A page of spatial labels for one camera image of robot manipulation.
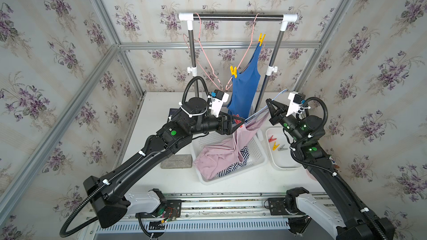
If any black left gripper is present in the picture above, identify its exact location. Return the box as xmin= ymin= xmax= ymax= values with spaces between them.
xmin=189 ymin=108 xmax=245 ymax=137

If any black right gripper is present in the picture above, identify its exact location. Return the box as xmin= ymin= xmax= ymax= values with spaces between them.
xmin=270 ymin=98 xmax=308 ymax=147

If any red clothespin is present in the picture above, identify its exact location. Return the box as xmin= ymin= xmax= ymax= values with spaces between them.
xmin=233 ymin=115 xmax=243 ymax=124
xmin=268 ymin=136 xmax=276 ymax=143

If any blue white striped tank top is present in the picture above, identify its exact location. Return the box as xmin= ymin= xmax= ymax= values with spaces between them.
xmin=216 ymin=146 xmax=250 ymax=177

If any light blue wire hanger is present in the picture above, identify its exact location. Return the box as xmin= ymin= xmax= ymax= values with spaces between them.
xmin=245 ymin=89 xmax=288 ymax=123

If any grey clothespin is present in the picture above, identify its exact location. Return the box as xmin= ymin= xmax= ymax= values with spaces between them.
xmin=278 ymin=146 xmax=289 ymax=151

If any pink tank top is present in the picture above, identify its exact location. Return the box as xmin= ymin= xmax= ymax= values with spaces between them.
xmin=193 ymin=111 xmax=269 ymax=180

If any pink wire hanger striped top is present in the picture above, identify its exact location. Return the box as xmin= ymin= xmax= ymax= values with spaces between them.
xmin=182 ymin=13 xmax=224 ymax=91

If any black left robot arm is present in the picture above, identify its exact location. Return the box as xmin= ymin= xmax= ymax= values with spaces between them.
xmin=60 ymin=76 xmax=244 ymax=238

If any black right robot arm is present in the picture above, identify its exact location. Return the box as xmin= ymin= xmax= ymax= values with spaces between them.
xmin=266 ymin=97 xmax=395 ymax=240

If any white perforated plastic basket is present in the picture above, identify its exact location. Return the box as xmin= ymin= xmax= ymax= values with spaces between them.
xmin=190 ymin=133 xmax=269 ymax=186

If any white plastic tray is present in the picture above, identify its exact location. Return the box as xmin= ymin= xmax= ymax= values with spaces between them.
xmin=265 ymin=127 xmax=302 ymax=171

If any yellow lower clothespin blue top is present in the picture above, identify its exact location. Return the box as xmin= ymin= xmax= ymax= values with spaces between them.
xmin=230 ymin=66 xmax=238 ymax=78

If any yellow clothespin blue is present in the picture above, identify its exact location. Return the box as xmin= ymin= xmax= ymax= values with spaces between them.
xmin=230 ymin=66 xmax=238 ymax=78
xmin=258 ymin=33 xmax=266 ymax=46

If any grey rectangular sponge pad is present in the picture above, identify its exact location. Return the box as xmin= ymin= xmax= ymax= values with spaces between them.
xmin=160 ymin=154 xmax=193 ymax=170

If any pink pen cup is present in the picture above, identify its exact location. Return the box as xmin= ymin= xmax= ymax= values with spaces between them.
xmin=306 ymin=170 xmax=317 ymax=181

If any yellow upper clothespin blue top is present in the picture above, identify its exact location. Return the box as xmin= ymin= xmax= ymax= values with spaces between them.
xmin=258 ymin=33 xmax=266 ymax=46

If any white metal clothes rack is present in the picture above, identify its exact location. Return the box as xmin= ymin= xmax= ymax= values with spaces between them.
xmin=178 ymin=13 xmax=298 ymax=111

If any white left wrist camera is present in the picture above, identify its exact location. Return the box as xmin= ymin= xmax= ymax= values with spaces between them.
xmin=208 ymin=90 xmax=230 ymax=118

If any pink wire hanger blue top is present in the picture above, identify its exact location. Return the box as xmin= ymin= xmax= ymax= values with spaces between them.
xmin=225 ymin=12 xmax=260 ymax=91

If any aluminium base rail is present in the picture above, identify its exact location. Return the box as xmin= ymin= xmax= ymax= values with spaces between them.
xmin=95 ymin=193 xmax=314 ymax=236

